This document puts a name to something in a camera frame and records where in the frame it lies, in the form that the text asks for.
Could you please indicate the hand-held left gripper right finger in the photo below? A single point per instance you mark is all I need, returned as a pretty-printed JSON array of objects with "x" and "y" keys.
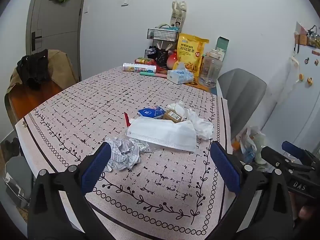
[{"x": 225, "y": 165}]

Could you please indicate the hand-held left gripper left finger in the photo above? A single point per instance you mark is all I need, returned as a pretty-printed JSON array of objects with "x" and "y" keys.
[{"x": 96, "y": 167}]

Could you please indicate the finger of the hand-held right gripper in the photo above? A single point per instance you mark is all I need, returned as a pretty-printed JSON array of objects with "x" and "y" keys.
[
  {"x": 292, "y": 149},
  {"x": 275, "y": 157}
]

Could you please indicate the large white tissue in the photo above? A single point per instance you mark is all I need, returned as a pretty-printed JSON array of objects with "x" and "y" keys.
[{"x": 202, "y": 127}]

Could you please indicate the silver blister pack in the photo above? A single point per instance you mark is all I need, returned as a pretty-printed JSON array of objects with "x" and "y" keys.
[{"x": 144, "y": 148}]

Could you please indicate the person's right hand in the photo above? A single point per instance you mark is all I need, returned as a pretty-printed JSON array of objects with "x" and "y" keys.
[{"x": 306, "y": 215}]

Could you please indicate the green netted melon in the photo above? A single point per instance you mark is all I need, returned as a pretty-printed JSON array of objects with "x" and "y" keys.
[{"x": 260, "y": 147}]

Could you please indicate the orange carton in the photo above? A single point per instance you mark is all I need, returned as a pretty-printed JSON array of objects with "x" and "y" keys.
[{"x": 235, "y": 145}]

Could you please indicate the crumpled paper receipt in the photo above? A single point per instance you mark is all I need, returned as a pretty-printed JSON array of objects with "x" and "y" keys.
[{"x": 122, "y": 155}]

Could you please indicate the white plastic bag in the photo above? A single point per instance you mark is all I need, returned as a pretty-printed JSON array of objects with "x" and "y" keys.
[{"x": 247, "y": 140}]

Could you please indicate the white refrigerator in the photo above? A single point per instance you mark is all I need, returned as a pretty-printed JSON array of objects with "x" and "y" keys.
[{"x": 295, "y": 110}]

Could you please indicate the red wrapper strip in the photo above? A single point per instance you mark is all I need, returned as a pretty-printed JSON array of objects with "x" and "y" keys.
[{"x": 127, "y": 120}]

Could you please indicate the pink patterned tablecloth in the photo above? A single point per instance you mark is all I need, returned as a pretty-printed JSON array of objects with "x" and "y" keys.
[{"x": 100, "y": 100}]

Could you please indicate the white face mask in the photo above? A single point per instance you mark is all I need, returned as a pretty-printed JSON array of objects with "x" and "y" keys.
[{"x": 162, "y": 132}]

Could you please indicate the yellow bear fridge magnet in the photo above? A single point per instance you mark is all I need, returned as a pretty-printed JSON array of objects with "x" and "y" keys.
[{"x": 310, "y": 81}]

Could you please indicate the small brown cardboard box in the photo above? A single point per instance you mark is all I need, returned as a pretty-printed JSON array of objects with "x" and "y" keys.
[{"x": 172, "y": 116}]

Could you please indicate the grey upholstered chair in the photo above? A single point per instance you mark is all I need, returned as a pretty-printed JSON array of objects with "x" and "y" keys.
[{"x": 242, "y": 92}]

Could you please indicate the small crumpled white tissue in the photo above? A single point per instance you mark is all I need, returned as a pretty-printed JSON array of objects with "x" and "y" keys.
[{"x": 178, "y": 107}]

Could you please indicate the blue white packet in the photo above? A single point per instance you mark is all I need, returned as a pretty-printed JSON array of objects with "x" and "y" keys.
[{"x": 150, "y": 112}]

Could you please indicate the grey round stool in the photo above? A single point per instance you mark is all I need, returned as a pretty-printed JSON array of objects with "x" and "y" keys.
[{"x": 17, "y": 180}]

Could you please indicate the dark shoes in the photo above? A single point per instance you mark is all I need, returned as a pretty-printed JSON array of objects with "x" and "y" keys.
[{"x": 12, "y": 148}]

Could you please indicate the white hanging cloth bag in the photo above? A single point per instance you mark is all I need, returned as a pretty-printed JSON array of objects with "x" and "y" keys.
[{"x": 295, "y": 62}]

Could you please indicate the small brown fridge magnet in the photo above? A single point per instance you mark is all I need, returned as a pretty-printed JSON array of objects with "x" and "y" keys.
[{"x": 316, "y": 62}]

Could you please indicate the clear plastic jar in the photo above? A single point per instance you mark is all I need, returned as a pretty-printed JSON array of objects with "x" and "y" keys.
[{"x": 210, "y": 70}]

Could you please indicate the wooden chair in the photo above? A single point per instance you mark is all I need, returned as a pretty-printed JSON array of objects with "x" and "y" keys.
[{"x": 30, "y": 97}]

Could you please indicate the blue white tissue pack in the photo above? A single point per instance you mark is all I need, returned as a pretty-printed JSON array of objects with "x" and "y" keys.
[{"x": 180, "y": 76}]

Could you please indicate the long brown fridge magnet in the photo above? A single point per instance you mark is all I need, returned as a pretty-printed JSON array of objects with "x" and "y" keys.
[{"x": 316, "y": 52}]

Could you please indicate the brown jacket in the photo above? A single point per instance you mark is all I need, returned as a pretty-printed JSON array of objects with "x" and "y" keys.
[{"x": 62, "y": 65}]

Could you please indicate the green pink pen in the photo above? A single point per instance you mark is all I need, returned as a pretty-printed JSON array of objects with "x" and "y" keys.
[{"x": 152, "y": 74}]

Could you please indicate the red tin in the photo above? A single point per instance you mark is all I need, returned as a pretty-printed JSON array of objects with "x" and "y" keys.
[{"x": 144, "y": 61}]

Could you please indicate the yellow snack bag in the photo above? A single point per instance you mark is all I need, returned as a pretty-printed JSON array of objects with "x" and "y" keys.
[{"x": 191, "y": 52}]

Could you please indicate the red peach-shaped jar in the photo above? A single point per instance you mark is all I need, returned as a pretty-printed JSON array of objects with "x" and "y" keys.
[{"x": 172, "y": 60}]

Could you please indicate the black garment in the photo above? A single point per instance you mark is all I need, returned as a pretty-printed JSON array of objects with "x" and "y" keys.
[{"x": 32, "y": 67}]

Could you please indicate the teal cardboard box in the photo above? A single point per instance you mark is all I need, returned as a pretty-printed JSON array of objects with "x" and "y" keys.
[{"x": 221, "y": 45}]

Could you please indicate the black pen holder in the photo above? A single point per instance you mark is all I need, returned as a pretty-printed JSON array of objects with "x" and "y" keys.
[{"x": 162, "y": 56}]

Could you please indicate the grey door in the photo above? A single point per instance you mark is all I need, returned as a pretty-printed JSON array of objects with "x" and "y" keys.
[{"x": 57, "y": 25}]

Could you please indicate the white light switch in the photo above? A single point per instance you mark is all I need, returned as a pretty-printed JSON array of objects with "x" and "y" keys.
[{"x": 125, "y": 1}]

